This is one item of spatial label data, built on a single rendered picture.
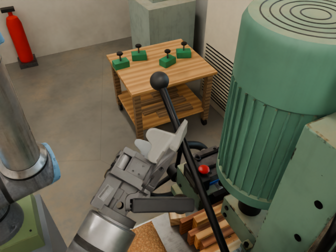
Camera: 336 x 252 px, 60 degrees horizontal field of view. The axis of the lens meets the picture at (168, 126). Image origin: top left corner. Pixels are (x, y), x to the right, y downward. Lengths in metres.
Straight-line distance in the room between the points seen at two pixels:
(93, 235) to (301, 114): 0.35
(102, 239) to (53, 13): 3.16
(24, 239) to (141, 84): 1.19
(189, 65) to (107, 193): 1.75
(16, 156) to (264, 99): 0.75
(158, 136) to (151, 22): 2.25
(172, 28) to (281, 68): 2.49
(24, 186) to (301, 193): 0.88
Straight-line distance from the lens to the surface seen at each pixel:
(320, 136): 0.36
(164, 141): 0.49
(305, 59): 0.35
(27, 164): 1.02
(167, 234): 0.84
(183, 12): 2.83
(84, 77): 3.13
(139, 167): 0.52
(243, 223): 0.68
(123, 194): 0.52
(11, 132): 0.87
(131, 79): 2.04
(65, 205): 2.05
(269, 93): 0.38
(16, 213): 1.24
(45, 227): 1.34
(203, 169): 0.80
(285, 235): 0.50
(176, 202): 0.53
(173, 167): 1.04
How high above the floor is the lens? 1.65
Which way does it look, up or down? 43 degrees down
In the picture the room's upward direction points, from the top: straight up
